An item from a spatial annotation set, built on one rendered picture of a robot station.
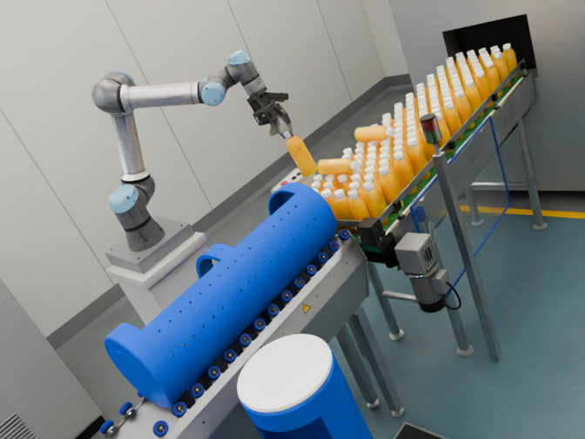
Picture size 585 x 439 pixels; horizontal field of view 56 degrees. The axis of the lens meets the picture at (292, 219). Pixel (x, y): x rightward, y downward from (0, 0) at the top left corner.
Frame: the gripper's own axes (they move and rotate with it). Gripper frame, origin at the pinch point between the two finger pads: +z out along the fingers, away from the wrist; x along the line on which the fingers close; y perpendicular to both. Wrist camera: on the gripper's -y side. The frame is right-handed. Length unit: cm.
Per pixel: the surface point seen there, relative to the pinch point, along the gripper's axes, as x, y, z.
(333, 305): 9, 31, 59
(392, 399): -3, 25, 125
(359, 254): 10, 9, 53
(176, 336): 15, 87, 17
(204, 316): 15, 77, 19
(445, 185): 34, -27, 49
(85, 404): -163, 99, 89
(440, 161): 36, -28, 38
